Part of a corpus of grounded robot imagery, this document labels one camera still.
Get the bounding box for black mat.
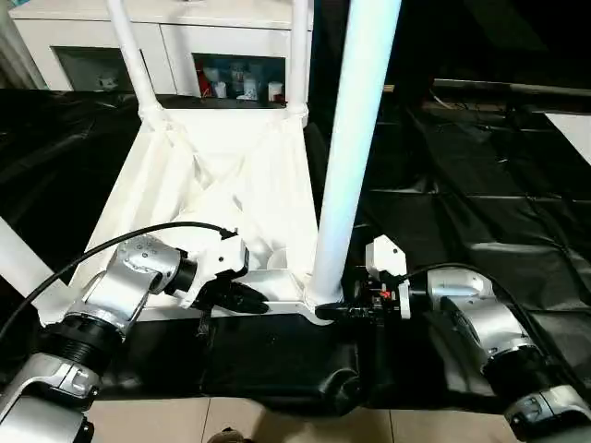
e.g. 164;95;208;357
0;87;591;416

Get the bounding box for white plastic table top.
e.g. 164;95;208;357
36;103;345;327

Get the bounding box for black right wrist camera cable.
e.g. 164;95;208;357
392;262;591;393

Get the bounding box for white flat board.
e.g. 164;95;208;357
544;110;591;165

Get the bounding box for white plastic table leg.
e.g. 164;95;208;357
285;0;311;119
105;0;165;121
0;216;59;305
305;0;403;305

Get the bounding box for black metal rail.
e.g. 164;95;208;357
433;78;591;98

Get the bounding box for white sideboard cabinet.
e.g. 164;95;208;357
8;0;315;101

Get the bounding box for olive brown shoe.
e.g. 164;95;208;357
207;426;250;443

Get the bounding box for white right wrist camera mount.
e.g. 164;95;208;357
364;233;412;320

